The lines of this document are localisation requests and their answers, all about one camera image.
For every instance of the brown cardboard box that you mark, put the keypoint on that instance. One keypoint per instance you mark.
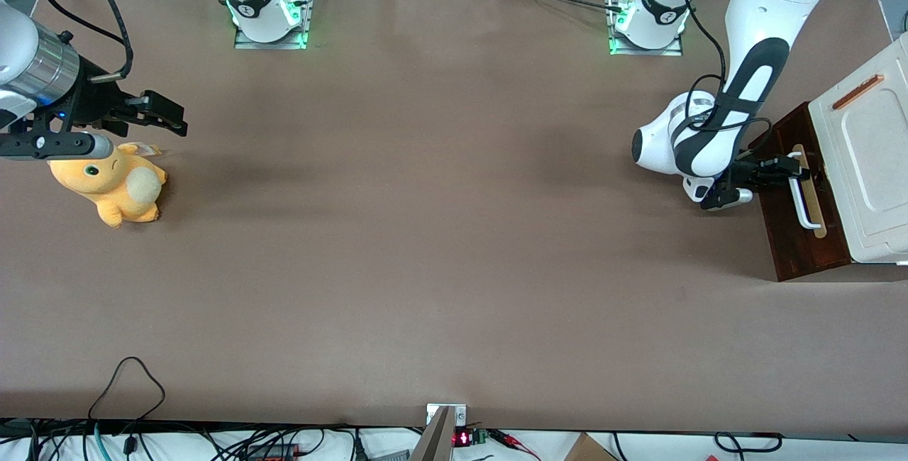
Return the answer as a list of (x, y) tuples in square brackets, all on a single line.
[(587, 449)]

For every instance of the dark wood drawer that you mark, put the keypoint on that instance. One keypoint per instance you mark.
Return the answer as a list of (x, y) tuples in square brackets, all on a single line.
[(787, 241)]

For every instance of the red digit display module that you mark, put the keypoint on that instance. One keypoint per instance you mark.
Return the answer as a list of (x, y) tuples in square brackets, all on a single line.
[(464, 437)]

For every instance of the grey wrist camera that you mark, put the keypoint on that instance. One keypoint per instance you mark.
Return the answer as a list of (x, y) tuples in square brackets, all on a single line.
[(731, 198), (64, 145)]

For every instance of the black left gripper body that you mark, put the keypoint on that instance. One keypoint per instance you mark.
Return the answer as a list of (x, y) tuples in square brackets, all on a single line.
[(746, 172)]

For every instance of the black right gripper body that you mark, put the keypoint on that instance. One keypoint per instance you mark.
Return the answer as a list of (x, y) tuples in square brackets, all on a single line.
[(94, 101)]

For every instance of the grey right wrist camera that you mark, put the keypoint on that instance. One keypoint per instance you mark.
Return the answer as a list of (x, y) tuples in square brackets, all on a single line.
[(64, 145)]

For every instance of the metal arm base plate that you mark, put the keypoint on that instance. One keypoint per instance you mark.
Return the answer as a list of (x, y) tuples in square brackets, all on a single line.
[(248, 39), (670, 50)]

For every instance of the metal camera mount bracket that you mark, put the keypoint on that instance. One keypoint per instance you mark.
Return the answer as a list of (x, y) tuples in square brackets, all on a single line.
[(440, 432)]

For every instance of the orange plush toy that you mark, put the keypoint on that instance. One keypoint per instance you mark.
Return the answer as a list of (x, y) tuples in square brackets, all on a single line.
[(113, 184)]

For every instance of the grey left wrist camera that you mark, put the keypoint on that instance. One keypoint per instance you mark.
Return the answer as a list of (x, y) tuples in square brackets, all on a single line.
[(731, 198)]

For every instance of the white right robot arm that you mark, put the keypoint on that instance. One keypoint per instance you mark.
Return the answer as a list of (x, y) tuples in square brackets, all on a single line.
[(262, 0)]

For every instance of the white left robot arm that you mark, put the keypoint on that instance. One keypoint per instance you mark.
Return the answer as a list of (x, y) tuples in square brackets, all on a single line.
[(745, 92)]

